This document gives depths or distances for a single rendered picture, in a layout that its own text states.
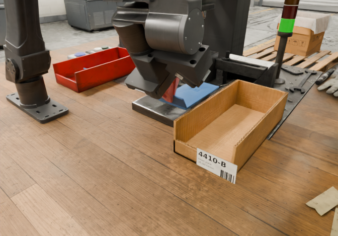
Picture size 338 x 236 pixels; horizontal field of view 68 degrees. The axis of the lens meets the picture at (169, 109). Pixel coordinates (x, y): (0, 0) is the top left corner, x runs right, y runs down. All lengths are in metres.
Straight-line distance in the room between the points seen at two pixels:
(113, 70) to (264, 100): 0.45
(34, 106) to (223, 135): 0.45
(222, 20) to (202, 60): 0.61
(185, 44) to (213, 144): 0.24
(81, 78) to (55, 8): 6.93
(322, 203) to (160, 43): 0.33
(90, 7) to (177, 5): 5.50
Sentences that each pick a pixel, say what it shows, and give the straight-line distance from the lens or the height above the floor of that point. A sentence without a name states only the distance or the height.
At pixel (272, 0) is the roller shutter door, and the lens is 10.54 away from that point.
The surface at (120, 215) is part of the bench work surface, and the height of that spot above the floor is 0.90.
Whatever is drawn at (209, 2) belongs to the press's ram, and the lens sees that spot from 0.75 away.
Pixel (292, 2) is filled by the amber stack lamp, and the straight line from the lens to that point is 0.79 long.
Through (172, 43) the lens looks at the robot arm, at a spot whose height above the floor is 1.12.
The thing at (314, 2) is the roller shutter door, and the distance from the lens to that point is 10.10.
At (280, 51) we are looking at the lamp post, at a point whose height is 1.00.
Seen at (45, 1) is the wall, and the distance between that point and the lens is 7.54.
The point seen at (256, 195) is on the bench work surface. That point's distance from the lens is 0.43.
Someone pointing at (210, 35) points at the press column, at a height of 0.99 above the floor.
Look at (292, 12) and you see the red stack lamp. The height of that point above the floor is 1.10.
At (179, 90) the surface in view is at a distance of 0.57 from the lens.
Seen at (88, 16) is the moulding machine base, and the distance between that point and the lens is 5.81.
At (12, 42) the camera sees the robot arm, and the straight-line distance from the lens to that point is 0.62.
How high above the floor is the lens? 1.20
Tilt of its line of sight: 29 degrees down
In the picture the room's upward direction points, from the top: straight up
